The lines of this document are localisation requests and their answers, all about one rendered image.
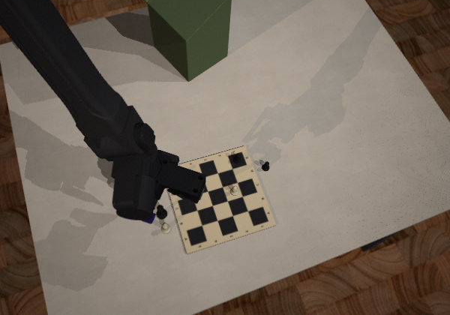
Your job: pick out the black and cream chessboard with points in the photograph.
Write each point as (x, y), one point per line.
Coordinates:
(219, 216)

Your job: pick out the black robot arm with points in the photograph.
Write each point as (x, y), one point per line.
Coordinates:
(112, 129)

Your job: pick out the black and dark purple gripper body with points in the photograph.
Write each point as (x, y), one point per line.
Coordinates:
(175, 160)

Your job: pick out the white pawn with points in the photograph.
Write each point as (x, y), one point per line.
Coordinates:
(234, 191)

